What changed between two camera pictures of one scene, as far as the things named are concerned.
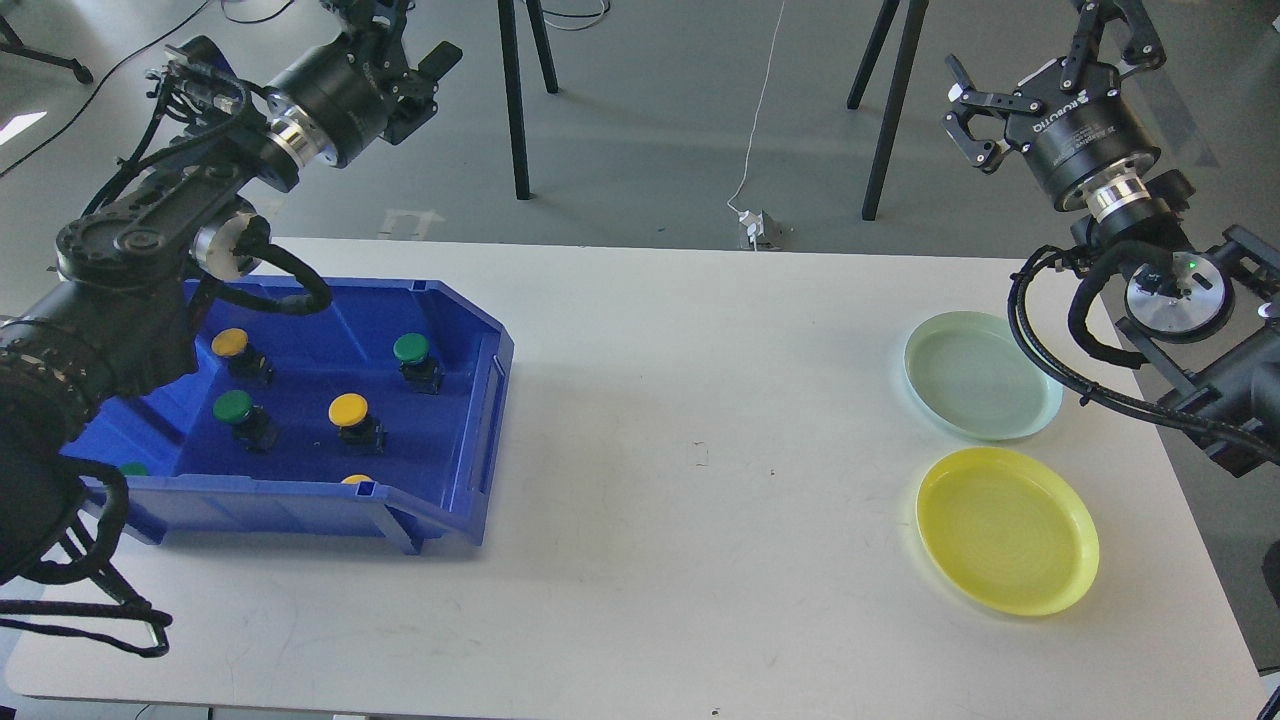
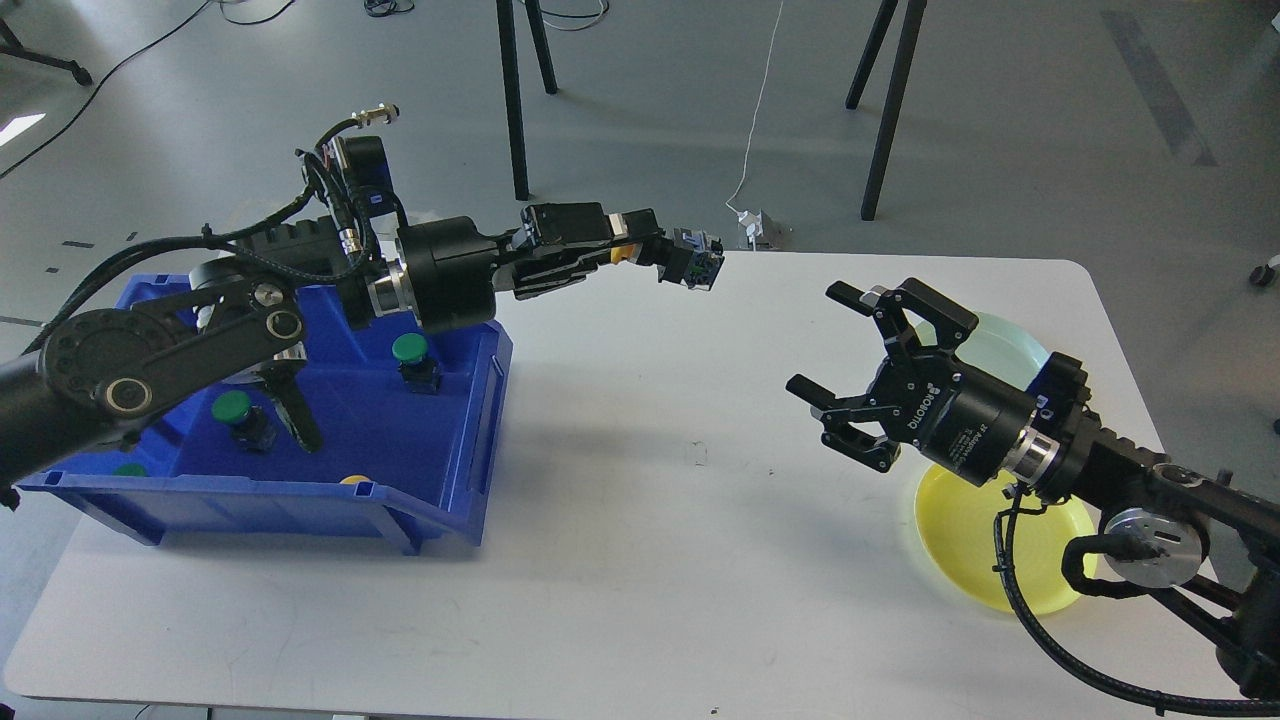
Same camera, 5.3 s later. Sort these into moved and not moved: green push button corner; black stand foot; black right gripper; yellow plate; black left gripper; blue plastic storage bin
Moved: black left gripper; black right gripper
Not moved: green push button corner; yellow plate; black stand foot; blue plastic storage bin
